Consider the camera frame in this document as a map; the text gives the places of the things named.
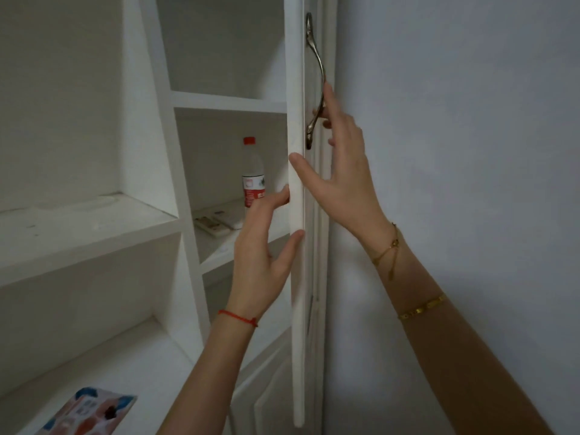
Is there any person's right hand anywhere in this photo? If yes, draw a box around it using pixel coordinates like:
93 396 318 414
289 82 400 248

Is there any person's left hand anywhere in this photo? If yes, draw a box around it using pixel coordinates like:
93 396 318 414
221 185 305 327

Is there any person's left forearm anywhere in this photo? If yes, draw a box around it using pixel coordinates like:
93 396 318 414
156 312 259 435

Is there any person's right forearm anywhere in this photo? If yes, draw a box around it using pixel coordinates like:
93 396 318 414
360 226 556 435

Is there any clear bottle with red cap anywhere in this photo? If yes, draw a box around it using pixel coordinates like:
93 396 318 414
241 137 266 209

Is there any white remote control with buttons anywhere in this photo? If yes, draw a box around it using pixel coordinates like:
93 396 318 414
194 214 230 239

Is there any gold bangle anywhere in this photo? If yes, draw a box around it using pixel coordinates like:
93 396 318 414
398 294 447 321

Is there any white panelled lower cabinet door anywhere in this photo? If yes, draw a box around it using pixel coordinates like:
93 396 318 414
230 330 327 435

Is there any white shelf cabinet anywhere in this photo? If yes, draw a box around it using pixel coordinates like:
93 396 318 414
0 0 338 435

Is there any colourful patterned box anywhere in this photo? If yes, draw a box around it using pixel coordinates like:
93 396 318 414
34 387 137 435

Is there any red string bracelet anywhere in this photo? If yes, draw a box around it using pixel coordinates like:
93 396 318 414
217 309 259 328

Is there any gold chain bracelet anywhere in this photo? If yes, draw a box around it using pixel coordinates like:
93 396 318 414
372 223 402 282

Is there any silver metal door handle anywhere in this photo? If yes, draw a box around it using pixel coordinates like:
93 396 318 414
304 12 327 151

